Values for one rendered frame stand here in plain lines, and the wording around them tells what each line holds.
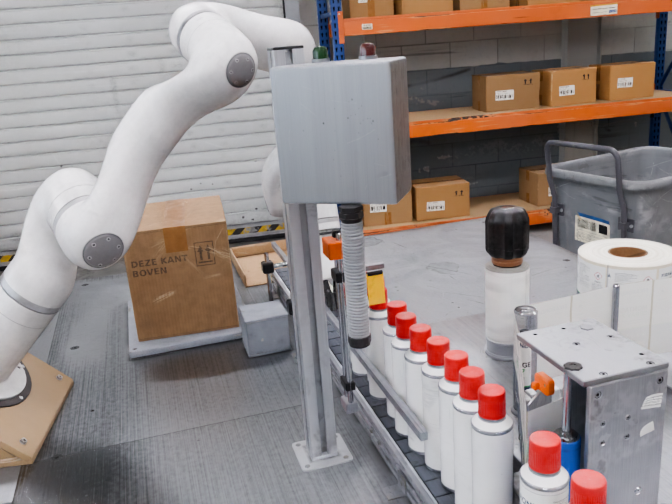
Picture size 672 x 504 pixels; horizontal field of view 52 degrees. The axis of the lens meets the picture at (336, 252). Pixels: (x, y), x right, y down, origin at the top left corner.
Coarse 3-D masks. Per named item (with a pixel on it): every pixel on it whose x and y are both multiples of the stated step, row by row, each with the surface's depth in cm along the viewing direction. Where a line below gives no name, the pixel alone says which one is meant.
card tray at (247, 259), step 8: (280, 240) 231; (232, 248) 227; (240, 248) 228; (248, 248) 228; (256, 248) 229; (264, 248) 230; (272, 248) 231; (232, 256) 222; (240, 256) 228; (248, 256) 228; (256, 256) 228; (272, 256) 226; (240, 264) 221; (248, 264) 220; (256, 264) 219; (240, 272) 207; (248, 272) 212; (256, 272) 212; (248, 280) 205; (256, 280) 205; (264, 280) 204
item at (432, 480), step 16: (288, 272) 195; (288, 288) 183; (336, 336) 151; (336, 352) 144; (368, 384) 130; (368, 400) 124; (384, 400) 123; (384, 416) 118; (400, 448) 109; (416, 464) 105; (432, 480) 101; (448, 496) 97
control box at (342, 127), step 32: (320, 64) 91; (352, 64) 89; (384, 64) 88; (288, 96) 93; (320, 96) 92; (352, 96) 90; (384, 96) 89; (288, 128) 94; (320, 128) 93; (352, 128) 92; (384, 128) 90; (288, 160) 96; (320, 160) 94; (352, 160) 93; (384, 160) 92; (288, 192) 97; (320, 192) 96; (352, 192) 94; (384, 192) 93
